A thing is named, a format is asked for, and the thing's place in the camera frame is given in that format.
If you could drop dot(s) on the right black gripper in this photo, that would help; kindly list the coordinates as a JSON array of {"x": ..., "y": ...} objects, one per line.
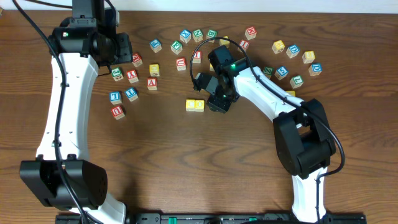
[{"x": 216, "y": 104}]

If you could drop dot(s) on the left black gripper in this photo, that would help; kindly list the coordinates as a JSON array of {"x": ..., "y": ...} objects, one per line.
[{"x": 125, "y": 48}]

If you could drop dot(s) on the yellow O block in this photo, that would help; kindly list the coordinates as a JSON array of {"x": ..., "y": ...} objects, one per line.
[{"x": 199, "y": 106}]

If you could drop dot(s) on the yellow C block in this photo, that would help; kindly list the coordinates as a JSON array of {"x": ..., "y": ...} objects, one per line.
[{"x": 190, "y": 105}]

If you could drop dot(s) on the blue L block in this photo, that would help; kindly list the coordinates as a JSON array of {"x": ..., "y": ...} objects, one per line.
[{"x": 115, "y": 98}]

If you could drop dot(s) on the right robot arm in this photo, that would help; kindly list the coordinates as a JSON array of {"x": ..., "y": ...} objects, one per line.
[{"x": 303, "y": 138}]

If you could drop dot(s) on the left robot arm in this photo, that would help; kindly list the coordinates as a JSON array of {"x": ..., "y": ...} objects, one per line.
[{"x": 61, "y": 174}]

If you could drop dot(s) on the red E block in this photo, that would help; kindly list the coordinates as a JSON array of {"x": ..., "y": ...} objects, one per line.
[{"x": 137, "y": 60}]

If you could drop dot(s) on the green J block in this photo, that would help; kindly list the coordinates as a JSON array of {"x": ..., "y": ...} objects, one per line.
[{"x": 117, "y": 74}]

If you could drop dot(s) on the red Y block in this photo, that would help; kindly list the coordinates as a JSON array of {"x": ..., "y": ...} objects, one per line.
[{"x": 132, "y": 76}]

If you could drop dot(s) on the blue P block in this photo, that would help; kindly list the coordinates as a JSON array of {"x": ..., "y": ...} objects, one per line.
[{"x": 155, "y": 45}]

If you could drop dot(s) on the yellow S block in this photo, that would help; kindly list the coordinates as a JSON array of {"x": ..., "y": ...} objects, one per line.
[{"x": 211, "y": 68}]

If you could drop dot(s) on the yellow block left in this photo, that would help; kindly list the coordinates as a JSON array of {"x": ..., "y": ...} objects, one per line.
[{"x": 154, "y": 70}]

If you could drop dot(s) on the red A block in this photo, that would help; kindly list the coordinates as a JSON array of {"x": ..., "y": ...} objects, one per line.
[{"x": 152, "y": 84}]

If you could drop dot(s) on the blue T block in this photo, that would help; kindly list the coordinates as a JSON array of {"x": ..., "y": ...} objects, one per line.
[{"x": 131, "y": 94}]

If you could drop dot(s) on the red I block centre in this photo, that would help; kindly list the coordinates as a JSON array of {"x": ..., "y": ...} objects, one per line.
[{"x": 197, "y": 57}]

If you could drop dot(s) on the red i block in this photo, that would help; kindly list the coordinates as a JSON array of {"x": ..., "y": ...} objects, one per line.
[
  {"x": 197, "y": 57},
  {"x": 243, "y": 46}
]

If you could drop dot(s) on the green F block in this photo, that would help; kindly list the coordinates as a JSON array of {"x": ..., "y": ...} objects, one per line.
[{"x": 176, "y": 47}]

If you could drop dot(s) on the red U block centre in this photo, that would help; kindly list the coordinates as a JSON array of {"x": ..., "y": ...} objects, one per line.
[{"x": 181, "y": 64}]

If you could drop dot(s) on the red u block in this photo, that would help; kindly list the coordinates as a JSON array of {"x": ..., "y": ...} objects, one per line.
[
  {"x": 181, "y": 64},
  {"x": 118, "y": 112}
]

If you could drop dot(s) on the green Z block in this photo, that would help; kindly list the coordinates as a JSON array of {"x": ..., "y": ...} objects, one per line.
[{"x": 268, "y": 71}]

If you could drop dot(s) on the yellow block top centre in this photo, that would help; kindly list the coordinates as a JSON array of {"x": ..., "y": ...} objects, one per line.
[{"x": 224, "y": 42}]

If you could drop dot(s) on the red I block right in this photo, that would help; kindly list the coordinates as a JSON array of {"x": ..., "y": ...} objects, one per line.
[{"x": 243, "y": 46}]

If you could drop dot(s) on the red U block lower left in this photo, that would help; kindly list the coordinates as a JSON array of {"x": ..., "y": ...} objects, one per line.
[{"x": 118, "y": 112}]

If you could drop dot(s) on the blue X block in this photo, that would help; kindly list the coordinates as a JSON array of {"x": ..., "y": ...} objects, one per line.
[{"x": 185, "y": 36}]

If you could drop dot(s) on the green B block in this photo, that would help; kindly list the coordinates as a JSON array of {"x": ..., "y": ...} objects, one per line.
[{"x": 211, "y": 34}]

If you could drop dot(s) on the blue 5 block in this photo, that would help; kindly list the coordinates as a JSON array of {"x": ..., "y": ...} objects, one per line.
[{"x": 281, "y": 73}]

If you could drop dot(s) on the green N block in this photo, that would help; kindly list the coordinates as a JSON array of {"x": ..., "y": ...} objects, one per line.
[{"x": 197, "y": 35}]

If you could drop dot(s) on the yellow block lower right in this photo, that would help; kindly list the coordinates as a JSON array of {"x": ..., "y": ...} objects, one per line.
[{"x": 290, "y": 92}]

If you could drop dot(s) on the red H block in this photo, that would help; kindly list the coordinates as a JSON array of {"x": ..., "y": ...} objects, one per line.
[{"x": 250, "y": 33}]

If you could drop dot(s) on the yellow block upper right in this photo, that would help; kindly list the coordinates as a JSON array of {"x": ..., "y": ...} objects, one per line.
[{"x": 278, "y": 46}]

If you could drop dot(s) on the blue D block upper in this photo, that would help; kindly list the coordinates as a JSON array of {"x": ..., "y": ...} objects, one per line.
[{"x": 292, "y": 51}]

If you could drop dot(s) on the blue d block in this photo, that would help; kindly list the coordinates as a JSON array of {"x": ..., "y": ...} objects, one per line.
[
  {"x": 292, "y": 51},
  {"x": 315, "y": 69}
]

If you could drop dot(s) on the yellow 8 block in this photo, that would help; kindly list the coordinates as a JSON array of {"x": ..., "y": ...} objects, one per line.
[{"x": 308, "y": 57}]

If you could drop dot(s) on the blue D block right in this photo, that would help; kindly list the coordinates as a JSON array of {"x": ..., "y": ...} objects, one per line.
[{"x": 315, "y": 69}]

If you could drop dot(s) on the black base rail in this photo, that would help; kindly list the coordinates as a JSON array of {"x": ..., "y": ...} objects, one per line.
[{"x": 156, "y": 218}]

